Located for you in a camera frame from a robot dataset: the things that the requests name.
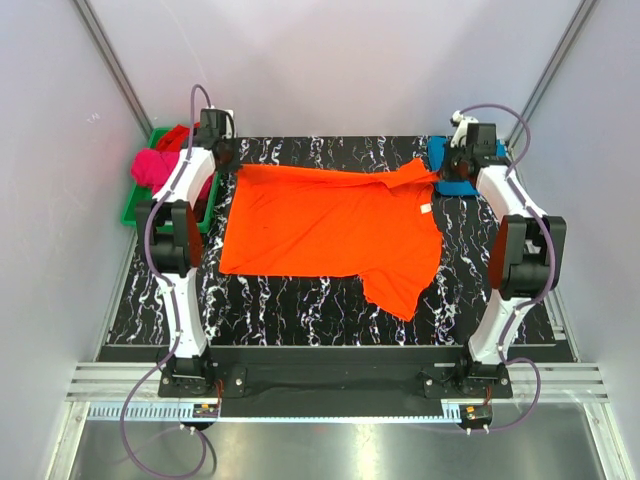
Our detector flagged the orange t shirt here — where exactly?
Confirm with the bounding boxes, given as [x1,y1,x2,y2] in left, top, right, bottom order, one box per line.
[219,158,442,322]

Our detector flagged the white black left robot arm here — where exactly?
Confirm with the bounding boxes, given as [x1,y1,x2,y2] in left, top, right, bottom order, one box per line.
[136,138,235,396]

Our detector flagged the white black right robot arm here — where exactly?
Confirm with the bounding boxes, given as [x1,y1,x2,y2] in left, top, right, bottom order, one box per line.
[440,147,567,397]

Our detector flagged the folded blue t shirt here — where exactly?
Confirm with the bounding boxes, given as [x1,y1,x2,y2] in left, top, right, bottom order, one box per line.
[427,136,508,197]

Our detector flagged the red t shirt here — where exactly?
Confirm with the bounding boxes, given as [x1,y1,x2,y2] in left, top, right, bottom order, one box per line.
[154,124,190,152]

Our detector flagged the pink t shirt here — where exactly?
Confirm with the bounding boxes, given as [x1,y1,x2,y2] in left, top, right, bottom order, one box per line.
[130,148,180,195]

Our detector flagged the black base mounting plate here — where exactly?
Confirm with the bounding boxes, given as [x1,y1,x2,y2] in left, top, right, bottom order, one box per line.
[158,364,513,419]

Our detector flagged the right connector box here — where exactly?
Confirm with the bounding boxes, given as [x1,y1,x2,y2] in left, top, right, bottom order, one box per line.
[461,404,493,423]

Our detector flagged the connector box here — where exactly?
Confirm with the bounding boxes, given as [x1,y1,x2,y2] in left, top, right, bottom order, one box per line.
[461,404,493,423]
[193,403,220,418]

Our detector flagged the left connector box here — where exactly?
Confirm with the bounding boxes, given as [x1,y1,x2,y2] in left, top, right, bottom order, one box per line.
[193,403,220,418]

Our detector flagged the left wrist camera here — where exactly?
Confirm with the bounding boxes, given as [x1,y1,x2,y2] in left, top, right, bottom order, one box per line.
[195,108,236,143]

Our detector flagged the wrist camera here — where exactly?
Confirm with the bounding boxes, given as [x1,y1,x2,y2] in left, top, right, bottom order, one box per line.
[449,111,497,157]
[195,108,236,143]

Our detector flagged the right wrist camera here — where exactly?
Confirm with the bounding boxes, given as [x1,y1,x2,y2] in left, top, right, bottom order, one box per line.
[449,111,497,157]

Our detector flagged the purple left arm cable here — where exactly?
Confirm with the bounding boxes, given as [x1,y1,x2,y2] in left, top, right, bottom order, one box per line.
[119,83,217,479]

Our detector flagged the aluminium frame rail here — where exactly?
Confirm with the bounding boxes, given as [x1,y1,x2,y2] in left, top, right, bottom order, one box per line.
[67,362,609,403]

